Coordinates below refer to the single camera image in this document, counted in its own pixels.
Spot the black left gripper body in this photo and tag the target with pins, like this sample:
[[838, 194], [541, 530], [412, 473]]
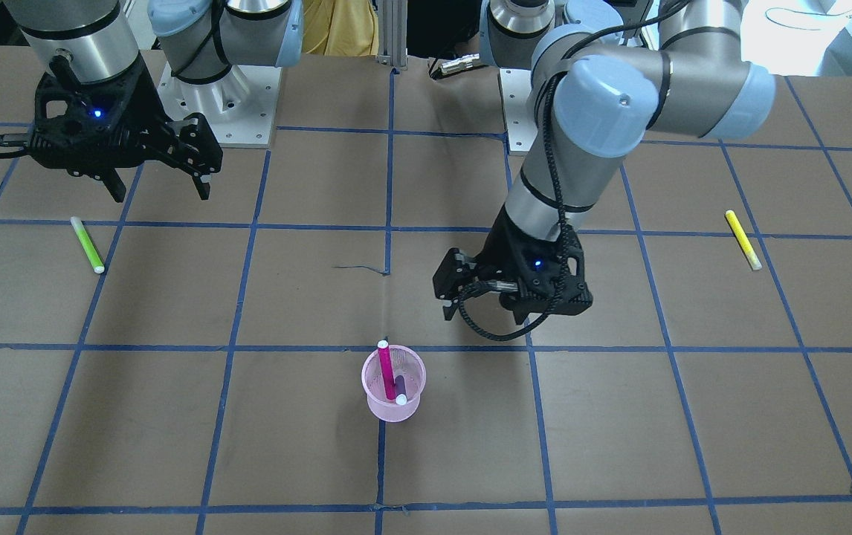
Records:
[[504, 247]]

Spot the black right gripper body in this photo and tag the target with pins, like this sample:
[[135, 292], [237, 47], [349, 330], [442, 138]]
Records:
[[145, 111]]

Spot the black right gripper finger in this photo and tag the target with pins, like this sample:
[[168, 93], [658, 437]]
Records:
[[191, 146], [111, 180]]

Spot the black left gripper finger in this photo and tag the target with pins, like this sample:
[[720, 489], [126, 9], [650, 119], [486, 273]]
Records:
[[458, 277], [456, 304]]

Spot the pink mesh cup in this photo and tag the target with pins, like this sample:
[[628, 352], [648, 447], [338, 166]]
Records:
[[405, 362]]

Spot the pink highlighter pen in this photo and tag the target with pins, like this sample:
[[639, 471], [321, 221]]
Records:
[[383, 350]]

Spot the purple highlighter pen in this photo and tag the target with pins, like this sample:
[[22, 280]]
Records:
[[399, 387]]

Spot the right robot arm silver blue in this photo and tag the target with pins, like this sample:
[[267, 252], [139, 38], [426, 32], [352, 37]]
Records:
[[202, 40]]

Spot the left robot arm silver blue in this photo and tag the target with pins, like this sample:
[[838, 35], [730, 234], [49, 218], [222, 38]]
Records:
[[597, 86]]

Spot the green highlighter pen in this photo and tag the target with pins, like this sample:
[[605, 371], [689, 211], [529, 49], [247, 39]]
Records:
[[88, 245]]

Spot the person in yellow shirt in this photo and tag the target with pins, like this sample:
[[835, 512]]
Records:
[[340, 28]]

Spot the yellow highlighter pen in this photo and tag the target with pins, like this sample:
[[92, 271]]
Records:
[[742, 238]]

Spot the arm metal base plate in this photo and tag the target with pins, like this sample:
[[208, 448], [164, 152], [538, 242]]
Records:
[[518, 110], [240, 108]]

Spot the aluminium frame post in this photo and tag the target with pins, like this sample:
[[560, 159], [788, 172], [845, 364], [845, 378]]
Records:
[[392, 34]]

